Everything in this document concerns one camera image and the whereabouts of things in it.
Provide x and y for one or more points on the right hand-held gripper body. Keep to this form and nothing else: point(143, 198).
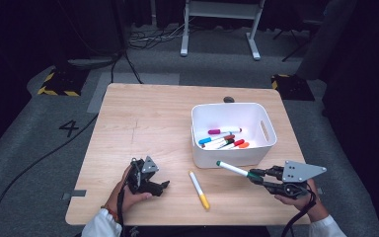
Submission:
point(296, 174)

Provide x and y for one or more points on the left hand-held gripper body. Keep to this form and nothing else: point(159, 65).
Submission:
point(141, 179)

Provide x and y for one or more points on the dark green marker pen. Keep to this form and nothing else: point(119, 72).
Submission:
point(233, 169)

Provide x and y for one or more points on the white plastic storage bin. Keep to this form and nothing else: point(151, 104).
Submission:
point(233, 158)

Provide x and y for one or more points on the orange marker pen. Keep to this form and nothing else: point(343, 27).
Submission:
point(244, 144)

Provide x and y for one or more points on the black marker pen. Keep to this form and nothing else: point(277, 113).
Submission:
point(230, 142)

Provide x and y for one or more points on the yellow marker pen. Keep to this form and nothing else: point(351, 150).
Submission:
point(204, 200)

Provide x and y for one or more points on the brown marker pen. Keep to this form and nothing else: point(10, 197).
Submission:
point(229, 137)

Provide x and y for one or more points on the light blue marker pen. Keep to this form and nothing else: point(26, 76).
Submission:
point(204, 141)

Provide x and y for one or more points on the magenta marker pen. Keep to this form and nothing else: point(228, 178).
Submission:
point(214, 131)

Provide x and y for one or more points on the person's left hand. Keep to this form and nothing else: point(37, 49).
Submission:
point(128, 197)

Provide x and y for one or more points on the person's right hand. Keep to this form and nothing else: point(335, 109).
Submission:
point(312, 205)

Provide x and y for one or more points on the grey tape strip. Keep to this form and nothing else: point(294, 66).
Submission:
point(78, 193)
point(319, 191)

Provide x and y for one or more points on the black tripod stand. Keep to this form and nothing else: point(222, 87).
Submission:
point(296, 52)

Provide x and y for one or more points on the grey stand base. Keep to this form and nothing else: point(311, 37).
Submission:
point(92, 62)

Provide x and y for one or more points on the grey curtain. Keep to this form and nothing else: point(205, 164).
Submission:
point(329, 39)

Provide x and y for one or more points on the black yellow striped base plate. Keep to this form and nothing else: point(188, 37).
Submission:
point(292, 87)
point(62, 82)

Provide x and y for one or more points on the white desk frame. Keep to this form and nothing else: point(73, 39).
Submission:
point(220, 10)

